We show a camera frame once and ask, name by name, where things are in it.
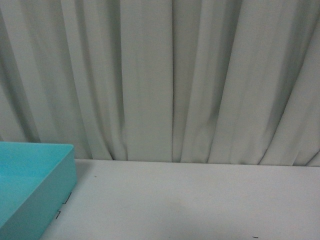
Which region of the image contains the grey pleated curtain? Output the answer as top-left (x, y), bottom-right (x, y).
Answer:
top-left (0, 0), bottom-right (320, 167)

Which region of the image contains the turquoise plastic storage box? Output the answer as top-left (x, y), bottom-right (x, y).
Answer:
top-left (0, 141), bottom-right (77, 240)

